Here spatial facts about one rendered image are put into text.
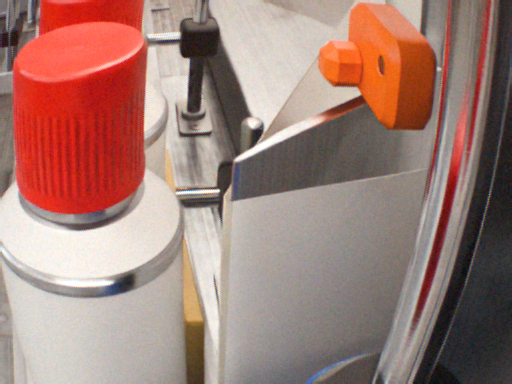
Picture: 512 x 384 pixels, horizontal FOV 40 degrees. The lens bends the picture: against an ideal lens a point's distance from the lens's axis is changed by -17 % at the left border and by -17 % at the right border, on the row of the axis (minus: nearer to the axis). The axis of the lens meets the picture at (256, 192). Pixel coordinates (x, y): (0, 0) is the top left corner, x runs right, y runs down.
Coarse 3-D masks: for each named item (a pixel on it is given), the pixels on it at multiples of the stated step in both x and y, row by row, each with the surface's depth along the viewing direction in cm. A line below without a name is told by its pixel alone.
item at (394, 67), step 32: (352, 32) 17; (384, 32) 15; (416, 32) 15; (320, 64) 17; (352, 64) 17; (384, 64) 15; (416, 64) 15; (384, 96) 16; (416, 96) 15; (416, 128) 16
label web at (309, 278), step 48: (384, 0) 35; (288, 96) 19; (336, 96) 25; (288, 192) 16; (336, 192) 16; (384, 192) 16; (240, 240) 16; (288, 240) 16; (336, 240) 17; (384, 240) 17; (240, 288) 16; (288, 288) 17; (336, 288) 18; (384, 288) 18; (240, 336) 17; (288, 336) 18; (336, 336) 19; (384, 336) 19
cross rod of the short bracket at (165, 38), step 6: (150, 36) 60; (156, 36) 60; (162, 36) 60; (168, 36) 60; (174, 36) 60; (180, 36) 60; (150, 42) 60; (156, 42) 60; (162, 42) 60; (168, 42) 60; (174, 42) 61
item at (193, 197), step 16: (256, 128) 41; (240, 144) 42; (256, 144) 41; (224, 160) 44; (224, 176) 43; (176, 192) 43; (192, 192) 43; (208, 192) 43; (224, 192) 42; (192, 208) 43
